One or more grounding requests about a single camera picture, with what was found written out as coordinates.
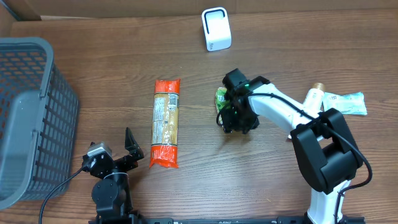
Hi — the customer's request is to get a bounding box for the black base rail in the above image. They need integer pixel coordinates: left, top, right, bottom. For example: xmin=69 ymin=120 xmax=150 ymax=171
xmin=88 ymin=214 xmax=366 ymax=224

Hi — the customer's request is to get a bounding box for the orange spaghetti pack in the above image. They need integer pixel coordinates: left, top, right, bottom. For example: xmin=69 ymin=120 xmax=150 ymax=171
xmin=150 ymin=79 xmax=180 ymax=168

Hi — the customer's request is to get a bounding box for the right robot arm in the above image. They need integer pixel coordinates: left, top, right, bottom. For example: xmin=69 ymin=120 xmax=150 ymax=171
xmin=216 ymin=68 xmax=365 ymax=223

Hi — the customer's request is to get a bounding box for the teal tissue wipes pack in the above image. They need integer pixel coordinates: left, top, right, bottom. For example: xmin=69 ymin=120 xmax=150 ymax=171
xmin=323 ymin=92 xmax=368 ymax=116

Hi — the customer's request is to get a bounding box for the white barcode scanner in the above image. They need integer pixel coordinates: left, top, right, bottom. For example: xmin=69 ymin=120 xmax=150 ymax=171
xmin=201 ymin=7 xmax=232 ymax=52

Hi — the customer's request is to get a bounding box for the green snack pouch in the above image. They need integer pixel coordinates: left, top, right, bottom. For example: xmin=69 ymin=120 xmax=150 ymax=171
xmin=215 ymin=87 xmax=230 ymax=126

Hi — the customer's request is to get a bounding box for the white tube gold cap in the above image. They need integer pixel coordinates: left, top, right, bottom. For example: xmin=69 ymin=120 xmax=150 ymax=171
xmin=289 ymin=83 xmax=325 ymax=129

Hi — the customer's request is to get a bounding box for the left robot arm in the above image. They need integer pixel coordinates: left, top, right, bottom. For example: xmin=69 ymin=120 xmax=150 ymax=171
xmin=82 ymin=128 xmax=144 ymax=223

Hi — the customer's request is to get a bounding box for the grey plastic mesh basket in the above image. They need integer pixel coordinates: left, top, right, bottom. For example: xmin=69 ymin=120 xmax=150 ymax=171
xmin=1 ymin=37 xmax=80 ymax=209

